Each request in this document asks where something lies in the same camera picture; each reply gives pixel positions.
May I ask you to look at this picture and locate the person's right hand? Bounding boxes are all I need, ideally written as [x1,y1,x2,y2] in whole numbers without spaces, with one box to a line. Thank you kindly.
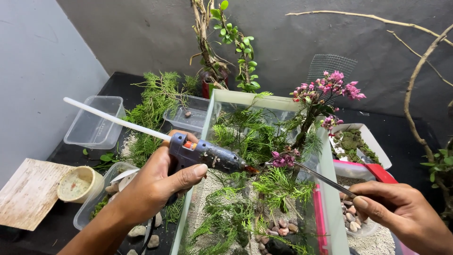
[345,182,453,255]

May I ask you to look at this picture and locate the person's left hand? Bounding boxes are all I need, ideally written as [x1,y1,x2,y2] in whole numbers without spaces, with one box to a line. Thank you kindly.
[116,130,209,225]

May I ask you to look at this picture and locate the blue-grey hot glue gun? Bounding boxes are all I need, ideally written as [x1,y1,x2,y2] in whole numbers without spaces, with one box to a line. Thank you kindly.
[166,132,260,207]

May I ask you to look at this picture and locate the long metal tweezers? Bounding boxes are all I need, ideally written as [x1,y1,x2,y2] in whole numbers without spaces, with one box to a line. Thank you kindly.
[265,161,358,199]

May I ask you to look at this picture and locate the spilled white gravel patch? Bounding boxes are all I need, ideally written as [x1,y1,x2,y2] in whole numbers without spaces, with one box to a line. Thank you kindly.
[347,225,396,255]

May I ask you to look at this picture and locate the clear container with red lid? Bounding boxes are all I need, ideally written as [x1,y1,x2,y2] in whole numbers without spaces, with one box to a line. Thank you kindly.
[332,159,400,238]

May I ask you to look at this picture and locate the small loose green leaves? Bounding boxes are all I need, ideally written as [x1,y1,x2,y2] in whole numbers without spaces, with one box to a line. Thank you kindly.
[82,147,122,170]

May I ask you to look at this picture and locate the pile of mixed small pebbles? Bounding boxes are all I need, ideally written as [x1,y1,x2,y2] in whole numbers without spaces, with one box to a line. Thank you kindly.
[339,192,365,234]

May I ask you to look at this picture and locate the white gravel bed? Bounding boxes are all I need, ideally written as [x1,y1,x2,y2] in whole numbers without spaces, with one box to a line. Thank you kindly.
[188,170,319,255]

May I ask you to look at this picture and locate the green leafy shrub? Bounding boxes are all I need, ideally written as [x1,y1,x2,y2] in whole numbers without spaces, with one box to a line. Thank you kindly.
[420,148,453,190]

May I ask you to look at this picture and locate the clear plastic container with moss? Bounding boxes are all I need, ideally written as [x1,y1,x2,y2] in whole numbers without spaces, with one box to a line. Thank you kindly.
[73,161,142,231]

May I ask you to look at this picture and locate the cream round plastic tub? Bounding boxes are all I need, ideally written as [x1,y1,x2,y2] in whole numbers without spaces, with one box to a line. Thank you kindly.
[57,165,105,204]

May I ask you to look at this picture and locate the white glue stick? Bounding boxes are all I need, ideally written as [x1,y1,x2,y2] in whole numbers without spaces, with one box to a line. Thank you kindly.
[63,97,172,142]

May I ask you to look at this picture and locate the clear plastic container with stone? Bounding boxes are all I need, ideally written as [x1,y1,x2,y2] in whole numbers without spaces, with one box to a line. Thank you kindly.
[162,95,222,134]

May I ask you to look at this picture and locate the glass terrarium tank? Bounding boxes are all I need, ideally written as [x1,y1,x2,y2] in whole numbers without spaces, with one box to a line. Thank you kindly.
[170,89,352,255]

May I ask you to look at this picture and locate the heap of green cypress sprigs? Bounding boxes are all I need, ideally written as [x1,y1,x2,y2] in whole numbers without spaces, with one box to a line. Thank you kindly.
[122,71,200,168]

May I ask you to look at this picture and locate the empty clear plastic container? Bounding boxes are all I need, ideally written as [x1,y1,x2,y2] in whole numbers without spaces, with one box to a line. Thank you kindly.
[63,95,127,150]

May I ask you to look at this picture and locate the white tray with moss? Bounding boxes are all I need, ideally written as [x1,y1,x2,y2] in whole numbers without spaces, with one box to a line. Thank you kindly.
[329,123,393,171]

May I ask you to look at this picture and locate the green cypress foliage planting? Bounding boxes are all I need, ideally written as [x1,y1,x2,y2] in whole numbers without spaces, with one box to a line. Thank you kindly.
[182,101,324,255]

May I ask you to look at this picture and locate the pale wooden board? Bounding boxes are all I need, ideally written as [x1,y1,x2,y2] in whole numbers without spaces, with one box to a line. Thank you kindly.
[0,158,76,232]

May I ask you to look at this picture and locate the heap of reddish pebbles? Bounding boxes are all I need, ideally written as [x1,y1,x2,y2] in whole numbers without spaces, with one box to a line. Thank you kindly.
[257,218,300,255]

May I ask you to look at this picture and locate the dry bare branch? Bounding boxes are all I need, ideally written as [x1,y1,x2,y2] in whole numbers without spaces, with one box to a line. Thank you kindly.
[285,10,453,227]

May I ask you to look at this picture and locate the black rock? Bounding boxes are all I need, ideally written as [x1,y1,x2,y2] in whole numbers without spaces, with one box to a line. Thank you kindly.
[265,238,297,255]

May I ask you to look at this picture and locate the small pink flower sprig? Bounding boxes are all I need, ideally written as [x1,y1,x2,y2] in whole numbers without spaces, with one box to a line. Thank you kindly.
[271,149,301,168]

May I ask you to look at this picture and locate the pink flowering plant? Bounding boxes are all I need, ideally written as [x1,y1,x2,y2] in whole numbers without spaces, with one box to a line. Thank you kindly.
[288,70,367,151]

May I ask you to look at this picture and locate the leafy plant in red pot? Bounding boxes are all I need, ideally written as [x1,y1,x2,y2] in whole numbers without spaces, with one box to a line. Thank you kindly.
[189,0,260,100]

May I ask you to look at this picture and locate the black power cord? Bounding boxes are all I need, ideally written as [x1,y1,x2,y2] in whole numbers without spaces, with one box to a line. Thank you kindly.
[137,215,157,255]

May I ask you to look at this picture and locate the wire mesh sheet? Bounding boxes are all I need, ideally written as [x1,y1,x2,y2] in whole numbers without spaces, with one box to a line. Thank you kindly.
[306,54,358,105]

